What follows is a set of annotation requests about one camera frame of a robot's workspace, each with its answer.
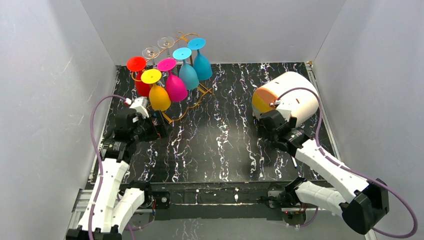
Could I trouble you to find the yellow wine glass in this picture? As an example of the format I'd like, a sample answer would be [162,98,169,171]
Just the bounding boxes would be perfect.
[141,69,171,111]

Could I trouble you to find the magenta wine glass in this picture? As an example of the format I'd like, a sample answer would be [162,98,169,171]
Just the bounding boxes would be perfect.
[157,58,188,102]

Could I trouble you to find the gold wire glass rack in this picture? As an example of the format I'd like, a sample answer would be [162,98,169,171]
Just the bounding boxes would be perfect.
[131,31,214,125]

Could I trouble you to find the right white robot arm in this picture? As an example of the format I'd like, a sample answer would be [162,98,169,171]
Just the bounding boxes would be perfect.
[258,110,390,235]

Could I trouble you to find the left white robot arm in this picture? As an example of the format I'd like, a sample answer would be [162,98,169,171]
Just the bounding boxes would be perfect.
[65,107,171,240]

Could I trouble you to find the light blue wine glass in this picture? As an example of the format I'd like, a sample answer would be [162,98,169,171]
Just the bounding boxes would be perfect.
[172,47,200,91]

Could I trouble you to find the red wine glass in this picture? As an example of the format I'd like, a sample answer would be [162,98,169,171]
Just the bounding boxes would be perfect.
[126,56,151,97]

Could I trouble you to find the clear wine glass front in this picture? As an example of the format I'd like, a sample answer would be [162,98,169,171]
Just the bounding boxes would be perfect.
[142,46,160,69]

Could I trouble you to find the clear wine glass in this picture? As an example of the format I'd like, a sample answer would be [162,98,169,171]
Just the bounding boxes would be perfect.
[142,46,160,69]
[157,36,175,58]

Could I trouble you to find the teal blue wine glass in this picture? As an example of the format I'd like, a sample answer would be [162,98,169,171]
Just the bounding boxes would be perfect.
[187,37,213,81]

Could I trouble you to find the clear wine glass rear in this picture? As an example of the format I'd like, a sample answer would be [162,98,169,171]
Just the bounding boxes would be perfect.
[157,36,175,58]

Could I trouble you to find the white cylindrical drawer box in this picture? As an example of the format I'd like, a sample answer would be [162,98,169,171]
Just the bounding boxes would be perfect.
[251,71,319,128]

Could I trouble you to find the blue white marker pen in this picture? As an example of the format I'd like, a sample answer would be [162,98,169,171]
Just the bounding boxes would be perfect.
[291,156,298,169]

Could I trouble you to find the black marble pattern mat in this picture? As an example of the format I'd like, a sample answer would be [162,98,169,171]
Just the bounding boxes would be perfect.
[123,62,321,183]

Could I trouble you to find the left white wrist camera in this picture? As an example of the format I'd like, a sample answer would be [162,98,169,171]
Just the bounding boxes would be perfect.
[129,96,149,119]

